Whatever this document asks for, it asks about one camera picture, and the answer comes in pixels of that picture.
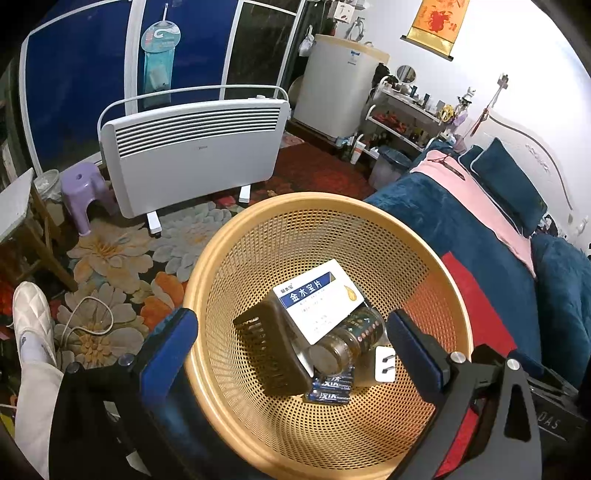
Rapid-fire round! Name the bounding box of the white washing machine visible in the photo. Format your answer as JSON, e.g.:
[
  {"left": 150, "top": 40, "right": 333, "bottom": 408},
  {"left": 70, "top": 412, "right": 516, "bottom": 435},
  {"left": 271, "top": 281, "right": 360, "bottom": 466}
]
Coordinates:
[{"left": 294, "top": 35, "right": 390, "bottom": 140}]

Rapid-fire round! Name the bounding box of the red gold wall scroll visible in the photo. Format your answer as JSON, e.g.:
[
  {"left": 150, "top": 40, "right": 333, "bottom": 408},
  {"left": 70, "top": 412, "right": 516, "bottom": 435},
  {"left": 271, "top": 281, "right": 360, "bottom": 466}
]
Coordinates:
[{"left": 401, "top": 0, "right": 470, "bottom": 61}]

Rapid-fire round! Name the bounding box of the glass jar gold lid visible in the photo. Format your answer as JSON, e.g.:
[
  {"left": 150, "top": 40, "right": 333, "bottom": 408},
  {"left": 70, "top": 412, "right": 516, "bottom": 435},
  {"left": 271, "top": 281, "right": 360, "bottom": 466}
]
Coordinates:
[{"left": 308, "top": 306, "right": 385, "bottom": 376}]

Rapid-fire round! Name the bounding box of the blue velvet blanket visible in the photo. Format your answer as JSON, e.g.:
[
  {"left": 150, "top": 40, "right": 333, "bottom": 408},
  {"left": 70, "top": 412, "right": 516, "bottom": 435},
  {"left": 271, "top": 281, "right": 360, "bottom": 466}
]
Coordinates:
[{"left": 363, "top": 138, "right": 591, "bottom": 388}]

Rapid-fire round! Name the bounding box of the pack of AA batteries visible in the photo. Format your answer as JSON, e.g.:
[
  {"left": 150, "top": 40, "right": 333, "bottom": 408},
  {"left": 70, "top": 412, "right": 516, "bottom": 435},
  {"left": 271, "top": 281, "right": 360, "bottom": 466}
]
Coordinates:
[{"left": 304, "top": 367, "right": 353, "bottom": 405}]

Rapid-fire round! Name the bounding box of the white power cable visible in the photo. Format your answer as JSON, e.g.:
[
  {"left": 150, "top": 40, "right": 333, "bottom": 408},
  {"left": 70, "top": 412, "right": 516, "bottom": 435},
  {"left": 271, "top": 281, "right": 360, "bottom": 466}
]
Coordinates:
[{"left": 57, "top": 294, "right": 116, "bottom": 356}]

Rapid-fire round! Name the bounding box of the dark wooden comb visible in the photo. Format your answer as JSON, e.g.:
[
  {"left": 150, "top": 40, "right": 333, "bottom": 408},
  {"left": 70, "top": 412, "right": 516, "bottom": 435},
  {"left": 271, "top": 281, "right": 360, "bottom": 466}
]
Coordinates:
[{"left": 233, "top": 298, "right": 311, "bottom": 397}]

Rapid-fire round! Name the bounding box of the white medicine box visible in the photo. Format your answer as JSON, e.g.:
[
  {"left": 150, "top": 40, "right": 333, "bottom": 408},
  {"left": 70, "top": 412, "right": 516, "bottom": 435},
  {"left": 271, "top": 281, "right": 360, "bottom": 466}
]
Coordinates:
[{"left": 271, "top": 259, "right": 365, "bottom": 346}]

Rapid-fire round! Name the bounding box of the white slipper foot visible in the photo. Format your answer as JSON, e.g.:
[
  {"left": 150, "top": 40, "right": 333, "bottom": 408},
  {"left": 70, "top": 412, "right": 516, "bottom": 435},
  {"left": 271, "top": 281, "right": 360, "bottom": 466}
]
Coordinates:
[{"left": 12, "top": 281, "right": 57, "bottom": 367}]

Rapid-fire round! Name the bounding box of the floral floor rug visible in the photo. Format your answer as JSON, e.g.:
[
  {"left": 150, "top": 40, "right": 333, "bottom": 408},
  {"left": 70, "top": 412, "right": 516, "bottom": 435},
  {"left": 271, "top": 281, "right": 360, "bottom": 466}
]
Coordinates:
[{"left": 45, "top": 133, "right": 306, "bottom": 375}]

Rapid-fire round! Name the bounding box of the white shelf rack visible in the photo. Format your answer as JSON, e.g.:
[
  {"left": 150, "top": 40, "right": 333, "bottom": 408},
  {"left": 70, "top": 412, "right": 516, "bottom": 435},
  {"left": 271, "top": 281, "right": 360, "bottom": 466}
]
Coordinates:
[{"left": 356, "top": 75, "right": 450, "bottom": 160}]

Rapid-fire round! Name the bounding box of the blue pillow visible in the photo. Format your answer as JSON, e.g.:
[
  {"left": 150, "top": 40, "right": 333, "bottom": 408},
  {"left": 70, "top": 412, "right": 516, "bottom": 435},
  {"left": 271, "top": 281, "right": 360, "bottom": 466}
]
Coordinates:
[{"left": 459, "top": 138, "right": 547, "bottom": 237}]

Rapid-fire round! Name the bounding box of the pink blanket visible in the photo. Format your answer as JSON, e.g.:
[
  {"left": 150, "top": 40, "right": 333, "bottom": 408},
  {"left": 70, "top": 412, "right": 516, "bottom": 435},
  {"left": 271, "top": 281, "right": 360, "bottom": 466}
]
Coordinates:
[{"left": 410, "top": 150, "right": 536, "bottom": 278}]

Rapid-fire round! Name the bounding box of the white wall plug adapter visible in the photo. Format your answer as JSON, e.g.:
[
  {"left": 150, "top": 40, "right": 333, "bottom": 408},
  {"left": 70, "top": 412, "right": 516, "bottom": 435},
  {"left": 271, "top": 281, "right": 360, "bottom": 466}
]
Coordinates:
[{"left": 368, "top": 345, "right": 397, "bottom": 385}]

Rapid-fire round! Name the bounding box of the grey trash bin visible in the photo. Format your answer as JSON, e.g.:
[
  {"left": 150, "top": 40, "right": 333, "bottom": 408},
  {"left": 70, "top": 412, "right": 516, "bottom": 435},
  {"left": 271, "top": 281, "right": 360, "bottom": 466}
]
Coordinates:
[{"left": 369, "top": 145, "right": 413, "bottom": 190}]

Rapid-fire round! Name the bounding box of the purple plastic stool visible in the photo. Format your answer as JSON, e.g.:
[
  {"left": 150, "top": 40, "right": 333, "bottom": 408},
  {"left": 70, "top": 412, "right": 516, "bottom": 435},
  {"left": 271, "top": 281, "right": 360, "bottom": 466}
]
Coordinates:
[{"left": 60, "top": 161, "right": 118, "bottom": 237}]

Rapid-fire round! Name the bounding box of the white panel heater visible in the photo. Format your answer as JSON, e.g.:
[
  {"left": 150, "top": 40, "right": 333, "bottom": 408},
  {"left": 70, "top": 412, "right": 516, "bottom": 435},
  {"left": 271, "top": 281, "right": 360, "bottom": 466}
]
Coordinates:
[{"left": 96, "top": 85, "right": 290, "bottom": 219}]

